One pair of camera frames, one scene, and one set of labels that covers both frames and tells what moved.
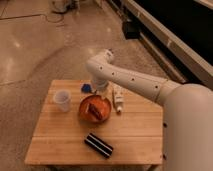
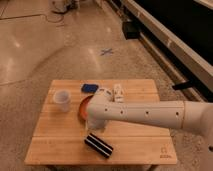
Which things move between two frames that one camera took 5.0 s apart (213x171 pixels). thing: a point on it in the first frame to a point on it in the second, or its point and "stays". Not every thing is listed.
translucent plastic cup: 63,99 stays
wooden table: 80,125 stays
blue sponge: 86,88 stays
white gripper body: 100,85 to 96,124
